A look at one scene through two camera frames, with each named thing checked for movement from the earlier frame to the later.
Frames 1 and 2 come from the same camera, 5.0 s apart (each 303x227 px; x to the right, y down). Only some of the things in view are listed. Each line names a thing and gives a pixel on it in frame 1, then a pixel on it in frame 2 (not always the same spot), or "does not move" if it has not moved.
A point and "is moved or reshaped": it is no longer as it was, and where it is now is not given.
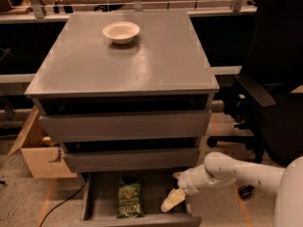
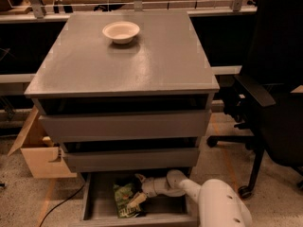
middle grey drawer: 130,159 does not move
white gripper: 188,182 → 149,187
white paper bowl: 121,32 does not move
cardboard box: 43,155 does not move
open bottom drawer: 98,201 does not move
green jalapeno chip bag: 131,200 is moved or reshaped
